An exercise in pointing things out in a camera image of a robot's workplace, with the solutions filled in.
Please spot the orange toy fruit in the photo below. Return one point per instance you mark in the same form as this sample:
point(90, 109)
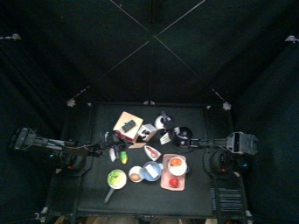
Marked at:
point(175, 161)

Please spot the blue bowl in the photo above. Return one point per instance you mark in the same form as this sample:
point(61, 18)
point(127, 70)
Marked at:
point(150, 171)

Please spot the small white dish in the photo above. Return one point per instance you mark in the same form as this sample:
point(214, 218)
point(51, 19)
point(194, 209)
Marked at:
point(135, 174)

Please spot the white block in bowl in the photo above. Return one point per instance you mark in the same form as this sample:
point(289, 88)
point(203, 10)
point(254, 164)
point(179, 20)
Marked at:
point(153, 172)

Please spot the green toy vegetable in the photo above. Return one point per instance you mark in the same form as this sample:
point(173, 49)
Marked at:
point(114, 177)

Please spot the white red toy iron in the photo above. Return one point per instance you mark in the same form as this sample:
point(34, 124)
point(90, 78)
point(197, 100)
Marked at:
point(153, 152)

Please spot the grey frame corner bracket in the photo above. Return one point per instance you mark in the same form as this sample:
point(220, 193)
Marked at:
point(71, 102)
point(226, 106)

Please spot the black toy grill plate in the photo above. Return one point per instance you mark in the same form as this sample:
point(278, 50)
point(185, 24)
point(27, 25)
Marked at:
point(129, 126)

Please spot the red toy tomato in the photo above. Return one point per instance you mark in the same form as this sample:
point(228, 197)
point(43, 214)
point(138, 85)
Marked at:
point(174, 182)

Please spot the brown toy egg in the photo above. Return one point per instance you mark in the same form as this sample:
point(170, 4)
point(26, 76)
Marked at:
point(135, 177)

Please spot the pink rectangular tray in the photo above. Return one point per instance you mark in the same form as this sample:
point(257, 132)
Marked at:
point(173, 176)

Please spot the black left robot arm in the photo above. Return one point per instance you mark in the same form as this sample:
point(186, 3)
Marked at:
point(58, 145)

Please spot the small white toy appliance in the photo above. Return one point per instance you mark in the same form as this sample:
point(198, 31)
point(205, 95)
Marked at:
point(147, 131)

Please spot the black round disc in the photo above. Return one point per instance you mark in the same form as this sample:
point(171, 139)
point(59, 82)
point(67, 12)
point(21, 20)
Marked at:
point(186, 130)

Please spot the white bowl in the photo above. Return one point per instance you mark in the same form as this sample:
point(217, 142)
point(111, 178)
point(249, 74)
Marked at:
point(178, 168)

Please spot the wooden toy stove box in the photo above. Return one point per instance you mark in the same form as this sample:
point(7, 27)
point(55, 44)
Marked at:
point(129, 128)

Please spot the toy frying pan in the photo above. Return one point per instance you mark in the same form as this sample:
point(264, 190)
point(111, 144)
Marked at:
point(117, 181)

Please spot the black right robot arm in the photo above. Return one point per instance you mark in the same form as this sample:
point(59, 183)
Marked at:
point(234, 143)

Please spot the white printed card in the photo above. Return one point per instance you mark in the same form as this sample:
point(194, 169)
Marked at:
point(165, 138)

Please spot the grey frame middle bracket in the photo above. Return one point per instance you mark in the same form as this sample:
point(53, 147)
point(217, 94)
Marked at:
point(149, 102)

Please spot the silver toy cleaver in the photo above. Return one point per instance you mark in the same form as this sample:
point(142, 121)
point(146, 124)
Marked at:
point(113, 154)

